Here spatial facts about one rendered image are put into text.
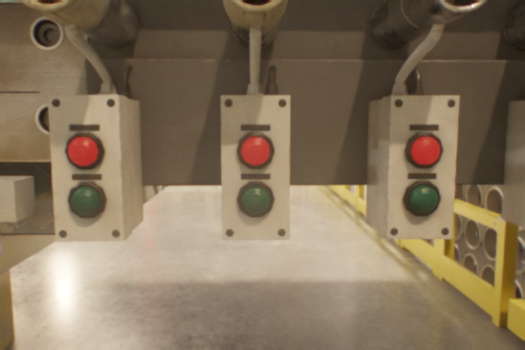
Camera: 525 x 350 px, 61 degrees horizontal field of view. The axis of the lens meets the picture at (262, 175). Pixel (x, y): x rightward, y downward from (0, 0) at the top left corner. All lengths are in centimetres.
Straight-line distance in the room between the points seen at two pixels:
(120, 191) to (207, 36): 23
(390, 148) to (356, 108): 10
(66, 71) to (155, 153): 16
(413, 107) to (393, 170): 7
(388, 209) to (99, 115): 31
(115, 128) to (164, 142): 10
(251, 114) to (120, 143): 14
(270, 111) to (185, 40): 18
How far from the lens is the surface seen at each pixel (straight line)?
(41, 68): 63
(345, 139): 55
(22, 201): 57
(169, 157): 55
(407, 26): 50
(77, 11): 44
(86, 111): 48
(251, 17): 40
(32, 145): 64
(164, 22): 59
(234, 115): 45
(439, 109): 49
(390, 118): 47
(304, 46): 58
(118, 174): 47
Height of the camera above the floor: 74
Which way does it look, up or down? 7 degrees down
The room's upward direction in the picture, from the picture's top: straight up
